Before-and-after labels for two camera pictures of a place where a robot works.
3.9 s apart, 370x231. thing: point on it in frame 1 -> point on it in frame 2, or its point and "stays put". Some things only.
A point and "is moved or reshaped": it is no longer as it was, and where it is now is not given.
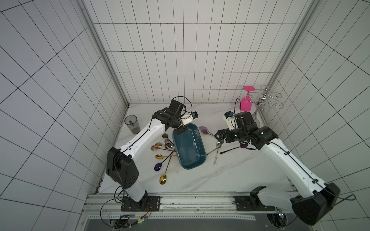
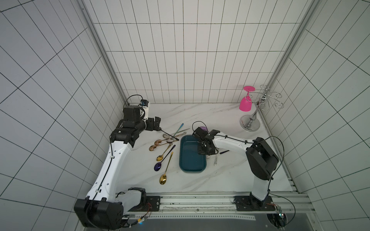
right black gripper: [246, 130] -> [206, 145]
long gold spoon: [163, 178] stays put
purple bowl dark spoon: [157, 166] stays put
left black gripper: [183, 129] -> [151, 122]
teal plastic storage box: [191, 147] is moved or reshaped
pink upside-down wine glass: [245, 104] stays put
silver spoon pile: [168, 144] -> [165, 135]
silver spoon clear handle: [218, 147] stays put
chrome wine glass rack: [262, 99] stays put
